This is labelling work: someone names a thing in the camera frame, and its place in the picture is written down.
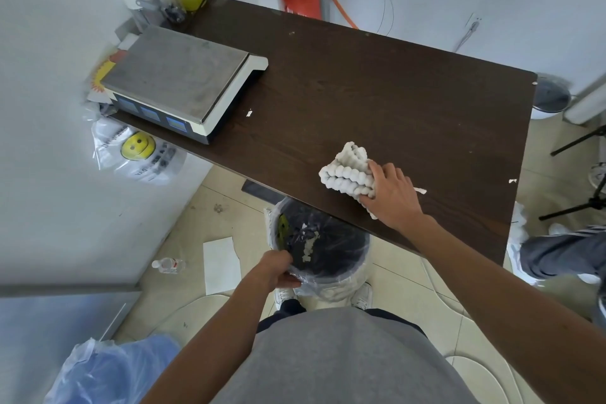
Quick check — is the person's right hand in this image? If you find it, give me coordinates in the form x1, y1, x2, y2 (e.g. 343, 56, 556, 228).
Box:
359, 160, 425, 232

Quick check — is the person's left hand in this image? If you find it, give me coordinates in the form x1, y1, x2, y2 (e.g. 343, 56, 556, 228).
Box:
255, 250, 302, 294

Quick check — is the white knobbly cleaning cloth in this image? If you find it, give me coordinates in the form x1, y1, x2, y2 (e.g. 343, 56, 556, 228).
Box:
318, 141, 427, 221

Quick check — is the black lined waste bin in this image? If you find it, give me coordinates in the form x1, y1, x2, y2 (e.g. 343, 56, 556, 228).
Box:
265, 197, 372, 302

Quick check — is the person's right forearm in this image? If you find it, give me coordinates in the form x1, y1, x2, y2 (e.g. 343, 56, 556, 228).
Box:
402, 215, 606, 404

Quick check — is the person's left forearm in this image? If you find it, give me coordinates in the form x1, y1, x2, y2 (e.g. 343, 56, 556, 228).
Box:
141, 271, 275, 404

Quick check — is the person's left white shoe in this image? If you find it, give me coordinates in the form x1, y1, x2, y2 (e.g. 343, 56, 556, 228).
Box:
275, 288, 297, 311

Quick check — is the person's white shoe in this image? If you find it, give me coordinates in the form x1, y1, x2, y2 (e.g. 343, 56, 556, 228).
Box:
275, 288, 297, 311
351, 282, 373, 311

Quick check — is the dark brown wooden table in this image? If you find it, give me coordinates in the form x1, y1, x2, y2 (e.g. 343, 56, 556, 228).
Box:
110, 0, 538, 267

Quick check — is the white paper sheet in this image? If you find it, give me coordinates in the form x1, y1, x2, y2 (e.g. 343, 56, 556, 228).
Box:
203, 236, 242, 296

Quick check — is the person's right white shoe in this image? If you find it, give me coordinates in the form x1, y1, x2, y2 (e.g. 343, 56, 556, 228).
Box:
351, 282, 373, 311

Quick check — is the person's grey shirt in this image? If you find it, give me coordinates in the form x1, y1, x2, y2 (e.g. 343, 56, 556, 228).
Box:
211, 306, 480, 404

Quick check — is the clear plastic water bottle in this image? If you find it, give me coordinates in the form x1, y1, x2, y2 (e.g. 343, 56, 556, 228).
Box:
151, 257, 185, 275

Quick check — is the black tripod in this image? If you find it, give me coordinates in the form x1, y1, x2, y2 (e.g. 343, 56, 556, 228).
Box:
539, 125, 606, 222

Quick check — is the blue plastic bag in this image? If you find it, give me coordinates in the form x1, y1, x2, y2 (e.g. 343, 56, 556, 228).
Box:
44, 335, 182, 404

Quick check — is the clear bag with yellow smiley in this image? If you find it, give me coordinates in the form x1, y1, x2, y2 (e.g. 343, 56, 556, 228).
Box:
91, 117, 187, 185

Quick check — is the grey electronic weighing scale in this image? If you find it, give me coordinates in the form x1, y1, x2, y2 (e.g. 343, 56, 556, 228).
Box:
100, 25, 269, 145

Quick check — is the yellow and red printed paper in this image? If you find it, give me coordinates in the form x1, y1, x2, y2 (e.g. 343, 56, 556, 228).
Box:
86, 48, 129, 104

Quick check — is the white handheld device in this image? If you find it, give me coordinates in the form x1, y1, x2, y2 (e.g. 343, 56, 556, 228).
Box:
118, 0, 164, 33

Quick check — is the white wall socket with plug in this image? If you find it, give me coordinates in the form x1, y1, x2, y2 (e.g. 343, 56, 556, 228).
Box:
453, 14, 484, 53

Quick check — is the orange cable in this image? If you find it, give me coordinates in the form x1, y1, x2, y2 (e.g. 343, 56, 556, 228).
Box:
330, 0, 359, 30

